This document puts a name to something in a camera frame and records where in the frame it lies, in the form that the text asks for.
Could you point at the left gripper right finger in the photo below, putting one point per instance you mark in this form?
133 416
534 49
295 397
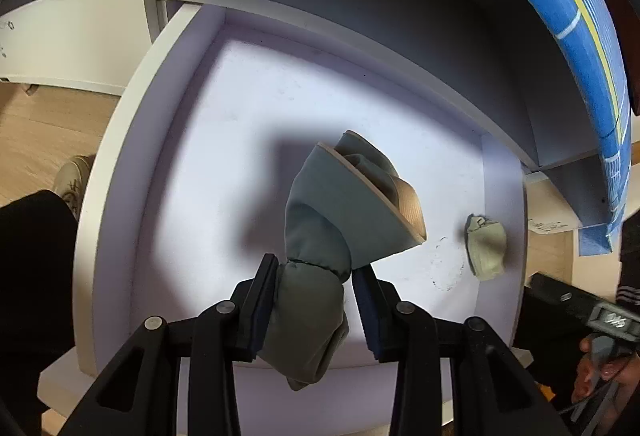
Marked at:
492 394

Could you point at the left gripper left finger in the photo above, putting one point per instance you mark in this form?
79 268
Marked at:
137 392

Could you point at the cream yellow sock roll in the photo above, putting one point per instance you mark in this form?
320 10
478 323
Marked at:
485 243

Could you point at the pale green cloth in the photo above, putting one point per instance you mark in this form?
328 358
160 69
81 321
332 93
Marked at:
347 208

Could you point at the person right hand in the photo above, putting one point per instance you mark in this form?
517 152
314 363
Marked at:
624 371

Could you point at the black trouser leg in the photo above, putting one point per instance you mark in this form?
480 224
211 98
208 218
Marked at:
38 236

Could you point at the open white drawer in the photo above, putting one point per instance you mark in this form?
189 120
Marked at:
191 178

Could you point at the white sneaker shoe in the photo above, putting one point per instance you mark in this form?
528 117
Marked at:
70 183

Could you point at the blue plaid cloth cover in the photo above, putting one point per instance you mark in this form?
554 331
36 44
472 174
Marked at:
585 33

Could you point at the white low cabinet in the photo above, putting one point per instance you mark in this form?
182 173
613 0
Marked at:
494 60

